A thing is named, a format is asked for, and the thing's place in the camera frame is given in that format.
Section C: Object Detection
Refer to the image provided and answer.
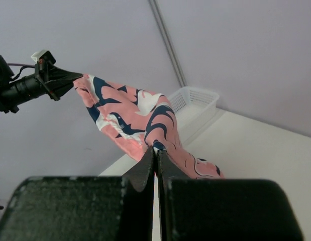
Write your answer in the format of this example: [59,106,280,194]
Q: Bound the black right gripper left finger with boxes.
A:
[0,148,155,240]

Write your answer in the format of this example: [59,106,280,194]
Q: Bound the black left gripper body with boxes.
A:
[0,74,47,105]

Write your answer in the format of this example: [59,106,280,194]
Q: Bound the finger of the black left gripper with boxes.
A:
[35,60,83,101]

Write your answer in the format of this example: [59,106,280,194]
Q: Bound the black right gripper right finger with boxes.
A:
[156,151,303,240]

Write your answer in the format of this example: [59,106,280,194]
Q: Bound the pink patterned shorts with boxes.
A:
[73,74,223,179]

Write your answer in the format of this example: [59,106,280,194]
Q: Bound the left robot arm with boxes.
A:
[0,51,83,113]

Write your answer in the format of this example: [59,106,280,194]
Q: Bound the white tray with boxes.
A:
[168,86,220,144]

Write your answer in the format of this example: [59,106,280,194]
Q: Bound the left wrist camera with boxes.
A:
[31,50,56,65]

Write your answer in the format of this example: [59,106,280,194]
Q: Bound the left corner frame post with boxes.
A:
[148,0,187,87]

